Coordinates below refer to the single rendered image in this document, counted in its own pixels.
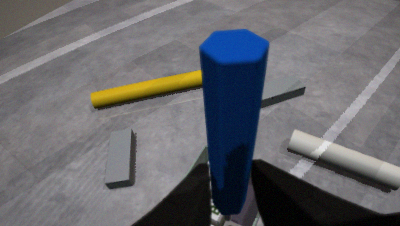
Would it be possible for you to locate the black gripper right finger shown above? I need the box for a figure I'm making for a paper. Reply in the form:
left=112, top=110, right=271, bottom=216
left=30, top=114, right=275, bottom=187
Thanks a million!
left=251, top=159, right=400, bottom=226

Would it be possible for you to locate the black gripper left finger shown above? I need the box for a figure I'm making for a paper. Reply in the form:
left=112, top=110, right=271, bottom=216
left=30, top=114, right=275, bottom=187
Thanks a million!
left=131, top=163, right=212, bottom=226

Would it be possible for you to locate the grey keyboard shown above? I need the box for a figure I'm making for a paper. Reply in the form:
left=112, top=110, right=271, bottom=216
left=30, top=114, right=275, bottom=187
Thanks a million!
left=179, top=144, right=260, bottom=226

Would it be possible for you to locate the blue cylinder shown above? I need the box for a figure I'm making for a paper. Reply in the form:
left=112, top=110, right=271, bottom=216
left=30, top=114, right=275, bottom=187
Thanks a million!
left=199, top=29, right=269, bottom=221

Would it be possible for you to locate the yellow cylindrical rod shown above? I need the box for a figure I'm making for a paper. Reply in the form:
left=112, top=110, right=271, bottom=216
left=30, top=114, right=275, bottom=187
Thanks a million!
left=91, top=70, right=202, bottom=109

